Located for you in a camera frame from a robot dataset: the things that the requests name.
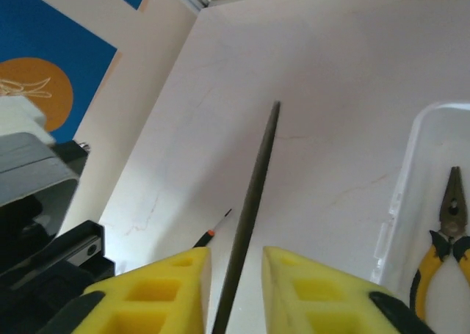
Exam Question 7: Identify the pliers with yellow black handles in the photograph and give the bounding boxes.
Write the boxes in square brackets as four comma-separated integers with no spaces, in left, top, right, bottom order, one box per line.
[409,166,470,324]

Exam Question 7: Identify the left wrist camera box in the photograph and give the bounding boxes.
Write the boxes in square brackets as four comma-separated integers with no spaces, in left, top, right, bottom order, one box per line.
[0,95,81,238]

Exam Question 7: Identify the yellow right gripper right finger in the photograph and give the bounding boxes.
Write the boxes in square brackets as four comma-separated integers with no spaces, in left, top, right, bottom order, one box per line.
[262,245,438,334]

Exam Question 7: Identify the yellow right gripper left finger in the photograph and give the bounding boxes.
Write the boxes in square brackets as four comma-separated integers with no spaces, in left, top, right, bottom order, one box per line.
[47,246,214,334]

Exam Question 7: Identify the file with yellow black handle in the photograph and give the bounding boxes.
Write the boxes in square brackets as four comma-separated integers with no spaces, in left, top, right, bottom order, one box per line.
[211,101,283,334]

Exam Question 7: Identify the screwdriver with orange black handle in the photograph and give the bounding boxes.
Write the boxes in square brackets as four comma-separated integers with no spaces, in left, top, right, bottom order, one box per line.
[191,208,233,250]

